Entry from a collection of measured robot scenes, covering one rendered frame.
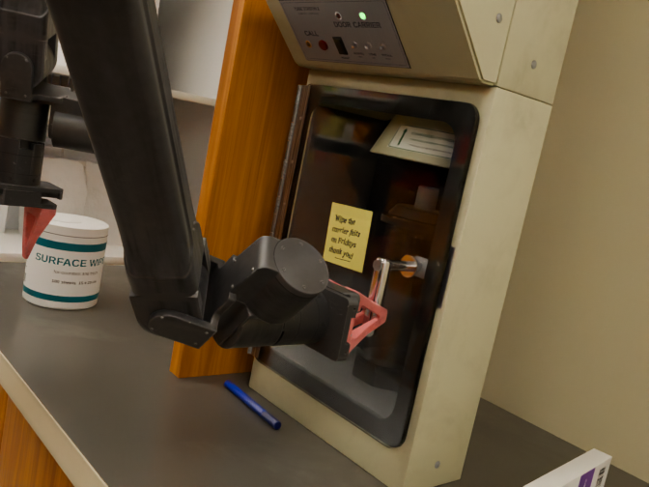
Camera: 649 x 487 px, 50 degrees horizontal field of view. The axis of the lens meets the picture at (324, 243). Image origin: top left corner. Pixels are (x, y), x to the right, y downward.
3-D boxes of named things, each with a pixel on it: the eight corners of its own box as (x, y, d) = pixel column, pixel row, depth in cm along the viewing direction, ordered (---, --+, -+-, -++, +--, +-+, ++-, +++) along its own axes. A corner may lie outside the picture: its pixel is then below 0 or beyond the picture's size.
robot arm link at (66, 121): (22, 35, 87) (0, 49, 79) (116, 54, 89) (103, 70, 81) (18, 126, 92) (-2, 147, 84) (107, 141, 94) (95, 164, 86)
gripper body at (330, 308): (301, 272, 76) (244, 270, 71) (363, 299, 68) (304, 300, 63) (291, 329, 76) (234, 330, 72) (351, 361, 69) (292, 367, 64)
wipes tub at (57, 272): (81, 289, 135) (93, 214, 133) (108, 310, 125) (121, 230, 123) (12, 288, 127) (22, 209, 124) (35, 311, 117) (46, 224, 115)
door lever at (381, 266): (402, 338, 79) (386, 330, 81) (420, 258, 78) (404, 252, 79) (369, 340, 75) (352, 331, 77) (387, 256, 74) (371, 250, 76)
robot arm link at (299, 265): (156, 253, 66) (141, 329, 60) (213, 183, 59) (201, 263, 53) (265, 296, 71) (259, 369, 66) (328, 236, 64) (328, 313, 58)
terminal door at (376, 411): (255, 357, 102) (307, 83, 96) (402, 453, 79) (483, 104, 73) (250, 357, 101) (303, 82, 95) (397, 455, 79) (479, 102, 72)
